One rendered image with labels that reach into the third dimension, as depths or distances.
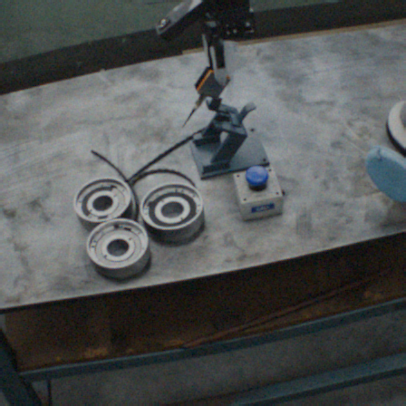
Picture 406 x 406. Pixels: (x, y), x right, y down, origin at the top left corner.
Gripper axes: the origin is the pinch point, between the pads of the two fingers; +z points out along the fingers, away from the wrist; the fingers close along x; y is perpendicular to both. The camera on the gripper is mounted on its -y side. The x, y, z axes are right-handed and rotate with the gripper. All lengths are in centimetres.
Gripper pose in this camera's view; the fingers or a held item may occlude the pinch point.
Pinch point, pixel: (215, 75)
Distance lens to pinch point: 140.9
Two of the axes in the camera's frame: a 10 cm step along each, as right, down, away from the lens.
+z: 1.2, 7.4, 6.6
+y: 9.5, -2.7, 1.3
